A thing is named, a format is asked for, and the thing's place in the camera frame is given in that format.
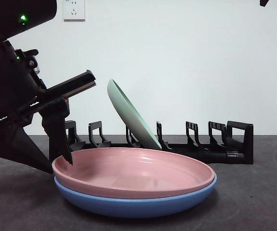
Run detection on black plastic dish rack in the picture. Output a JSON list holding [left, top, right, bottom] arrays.
[[49, 119, 254, 166]]

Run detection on blue plastic plate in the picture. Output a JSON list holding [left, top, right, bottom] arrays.
[[53, 174, 218, 219]]

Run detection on pink plastic plate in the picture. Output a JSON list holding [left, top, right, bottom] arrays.
[[51, 147, 216, 200]]

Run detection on white wall socket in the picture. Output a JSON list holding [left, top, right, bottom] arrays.
[[63, 0, 86, 22]]

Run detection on green plastic plate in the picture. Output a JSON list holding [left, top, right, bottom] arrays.
[[106, 78, 163, 150]]

